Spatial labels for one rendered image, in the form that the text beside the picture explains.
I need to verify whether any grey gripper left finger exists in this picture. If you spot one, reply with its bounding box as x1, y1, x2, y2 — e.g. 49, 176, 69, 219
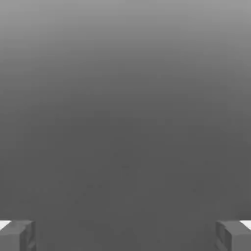
0, 220, 37, 251

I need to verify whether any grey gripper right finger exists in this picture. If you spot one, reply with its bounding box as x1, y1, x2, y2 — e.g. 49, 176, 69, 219
215, 220, 251, 251

